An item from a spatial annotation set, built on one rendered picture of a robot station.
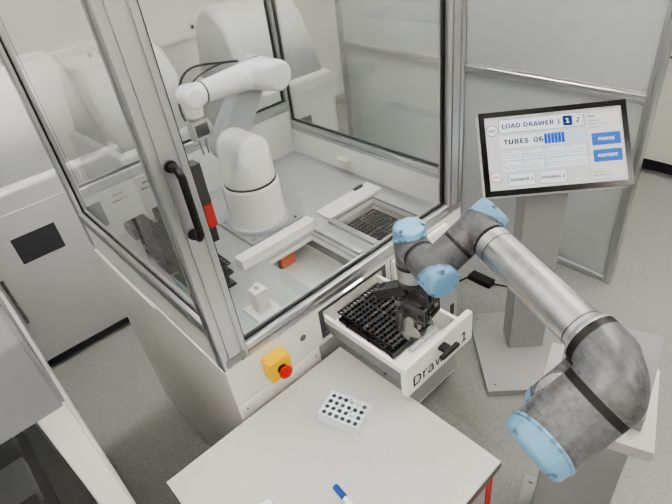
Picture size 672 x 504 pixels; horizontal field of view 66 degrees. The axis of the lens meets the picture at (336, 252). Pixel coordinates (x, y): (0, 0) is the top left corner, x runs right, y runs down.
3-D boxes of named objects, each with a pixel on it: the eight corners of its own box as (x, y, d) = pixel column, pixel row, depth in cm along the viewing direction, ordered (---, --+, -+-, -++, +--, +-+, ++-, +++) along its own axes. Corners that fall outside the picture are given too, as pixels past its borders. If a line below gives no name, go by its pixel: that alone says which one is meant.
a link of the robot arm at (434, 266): (461, 251, 99) (434, 223, 108) (419, 291, 102) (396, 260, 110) (480, 269, 104) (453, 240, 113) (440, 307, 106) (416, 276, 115)
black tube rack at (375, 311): (432, 328, 154) (432, 313, 150) (393, 362, 145) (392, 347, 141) (378, 297, 168) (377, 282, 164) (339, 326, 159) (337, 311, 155)
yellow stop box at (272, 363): (295, 370, 147) (291, 353, 142) (275, 385, 143) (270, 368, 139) (284, 361, 150) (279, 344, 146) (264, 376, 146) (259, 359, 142)
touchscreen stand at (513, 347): (591, 390, 227) (646, 189, 167) (487, 396, 231) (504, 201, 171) (555, 312, 267) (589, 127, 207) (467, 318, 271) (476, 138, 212)
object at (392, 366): (463, 334, 151) (463, 319, 147) (405, 387, 138) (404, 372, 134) (366, 279, 176) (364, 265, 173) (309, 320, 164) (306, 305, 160)
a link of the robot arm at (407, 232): (401, 241, 108) (384, 220, 114) (404, 279, 114) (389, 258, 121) (435, 229, 109) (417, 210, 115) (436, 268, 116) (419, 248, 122)
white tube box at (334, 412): (372, 413, 141) (371, 404, 139) (358, 437, 136) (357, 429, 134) (333, 398, 147) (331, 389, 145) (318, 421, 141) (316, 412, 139)
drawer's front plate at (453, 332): (471, 338, 151) (473, 310, 145) (406, 398, 137) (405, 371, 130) (466, 335, 153) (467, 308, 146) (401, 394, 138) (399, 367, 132)
